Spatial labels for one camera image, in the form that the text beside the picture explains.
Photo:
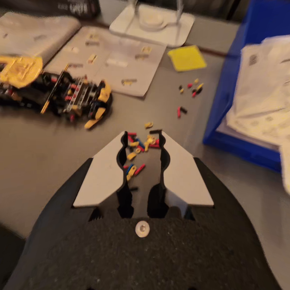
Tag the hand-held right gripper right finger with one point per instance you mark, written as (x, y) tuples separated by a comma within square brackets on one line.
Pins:
[(188, 181)]

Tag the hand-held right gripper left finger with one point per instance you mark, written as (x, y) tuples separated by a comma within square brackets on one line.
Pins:
[(99, 181)]

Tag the red yellow blue brick pieces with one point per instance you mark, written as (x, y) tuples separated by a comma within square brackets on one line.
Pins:
[(131, 156)]

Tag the yellow black brick car model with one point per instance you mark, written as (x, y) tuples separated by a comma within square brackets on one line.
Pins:
[(68, 97)]

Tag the instruction booklet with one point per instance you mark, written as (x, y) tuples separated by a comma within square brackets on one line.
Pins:
[(102, 56)]

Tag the tiny red yellow brick pins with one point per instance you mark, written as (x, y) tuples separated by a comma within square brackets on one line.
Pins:
[(194, 91)]

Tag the blue storage bin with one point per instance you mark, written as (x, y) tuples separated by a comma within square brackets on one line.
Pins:
[(226, 90)]

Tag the crumpled white paper bags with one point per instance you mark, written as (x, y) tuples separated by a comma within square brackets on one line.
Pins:
[(260, 90)]

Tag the yellow sticky note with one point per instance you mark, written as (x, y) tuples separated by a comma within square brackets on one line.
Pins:
[(187, 59)]

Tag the white stand round base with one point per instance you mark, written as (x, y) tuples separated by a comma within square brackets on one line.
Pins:
[(151, 22)]

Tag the black toy car box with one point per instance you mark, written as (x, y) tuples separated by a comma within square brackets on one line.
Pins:
[(45, 9)]

